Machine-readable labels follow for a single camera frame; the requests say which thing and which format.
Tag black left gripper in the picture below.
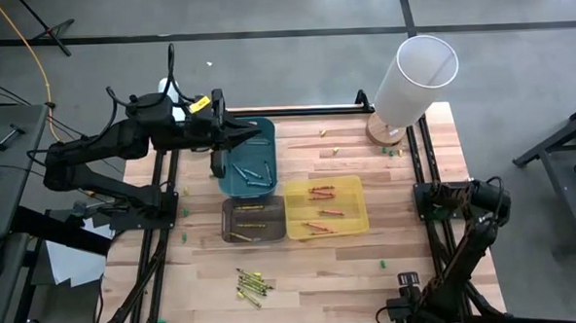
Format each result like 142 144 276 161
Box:
186 86 266 181

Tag teal plastic bin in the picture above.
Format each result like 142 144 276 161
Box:
214 115 280 200

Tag grey translucent plastic bin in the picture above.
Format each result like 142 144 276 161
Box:
220 194 289 245

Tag yellow crayon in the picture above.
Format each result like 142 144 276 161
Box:
237 272 266 287

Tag yellow translucent plastic bin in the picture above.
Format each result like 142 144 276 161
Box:
282 173 371 241

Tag white cylinder shade table lamp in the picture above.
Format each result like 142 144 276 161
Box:
360 32 463 148

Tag dark grey side desk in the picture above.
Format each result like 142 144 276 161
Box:
511 98 576 263

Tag white paper sheets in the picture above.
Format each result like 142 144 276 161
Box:
43 215 117 290

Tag black tripod stand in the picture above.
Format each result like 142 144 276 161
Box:
15 0 78 60

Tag grey office desk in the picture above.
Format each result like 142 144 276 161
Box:
0 102 54 239

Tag black aluminium table frame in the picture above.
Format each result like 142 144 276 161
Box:
0 79 576 323

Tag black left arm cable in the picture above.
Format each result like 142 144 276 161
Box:
103 42 183 115

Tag yellow extension cable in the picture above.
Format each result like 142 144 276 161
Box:
0 0 98 202

